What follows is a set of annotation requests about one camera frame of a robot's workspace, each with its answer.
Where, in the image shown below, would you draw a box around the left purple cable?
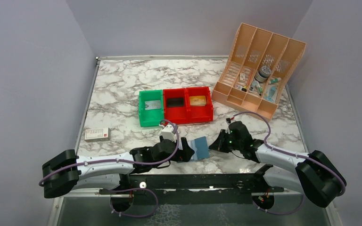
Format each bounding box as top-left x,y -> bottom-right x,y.
38,119 -> 181,188

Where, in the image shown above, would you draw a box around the light blue packet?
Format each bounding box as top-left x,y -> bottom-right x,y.
264,86 -> 278,103

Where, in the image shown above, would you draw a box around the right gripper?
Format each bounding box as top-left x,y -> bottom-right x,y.
210,129 -> 242,153

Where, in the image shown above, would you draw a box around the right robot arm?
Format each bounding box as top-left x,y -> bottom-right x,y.
209,121 -> 347,208

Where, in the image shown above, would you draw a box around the small white red box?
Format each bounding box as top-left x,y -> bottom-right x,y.
84,127 -> 110,142

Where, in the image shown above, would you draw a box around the round grey jar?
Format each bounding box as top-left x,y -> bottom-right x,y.
255,65 -> 272,82

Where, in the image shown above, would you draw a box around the middle red plastic bin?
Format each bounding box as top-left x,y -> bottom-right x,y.
163,88 -> 187,124

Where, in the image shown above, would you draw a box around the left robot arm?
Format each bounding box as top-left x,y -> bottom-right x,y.
39,137 -> 197,199

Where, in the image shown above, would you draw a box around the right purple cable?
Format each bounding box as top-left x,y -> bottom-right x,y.
226,111 -> 346,197

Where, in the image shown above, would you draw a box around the blue leather card holder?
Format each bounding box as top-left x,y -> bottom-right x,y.
188,137 -> 209,161

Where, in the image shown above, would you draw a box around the peach desk organizer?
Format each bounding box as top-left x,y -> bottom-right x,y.
212,23 -> 306,120

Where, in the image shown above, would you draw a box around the gold card in bin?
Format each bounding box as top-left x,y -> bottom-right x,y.
189,96 -> 207,106

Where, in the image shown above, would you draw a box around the red plastic bin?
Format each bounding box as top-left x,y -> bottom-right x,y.
163,88 -> 187,124
186,86 -> 214,123

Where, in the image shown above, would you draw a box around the right red plastic bin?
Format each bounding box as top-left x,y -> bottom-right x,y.
186,86 -> 214,123

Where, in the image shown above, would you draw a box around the black card in bin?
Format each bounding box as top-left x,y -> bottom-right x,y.
166,97 -> 185,108

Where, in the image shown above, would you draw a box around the green plastic bin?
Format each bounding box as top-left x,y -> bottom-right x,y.
139,89 -> 165,127

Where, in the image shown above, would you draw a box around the purple cable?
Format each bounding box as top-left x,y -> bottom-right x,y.
226,111 -> 346,197
38,119 -> 181,188

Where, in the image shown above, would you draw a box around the green tipped tube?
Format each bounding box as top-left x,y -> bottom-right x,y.
268,77 -> 282,84

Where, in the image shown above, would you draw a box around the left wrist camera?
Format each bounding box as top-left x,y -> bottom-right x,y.
161,124 -> 178,142

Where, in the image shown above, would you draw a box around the small items in organizer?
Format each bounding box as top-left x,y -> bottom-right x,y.
234,73 -> 263,96

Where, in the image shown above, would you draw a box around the silver card in bin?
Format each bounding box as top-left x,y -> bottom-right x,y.
144,100 -> 162,110

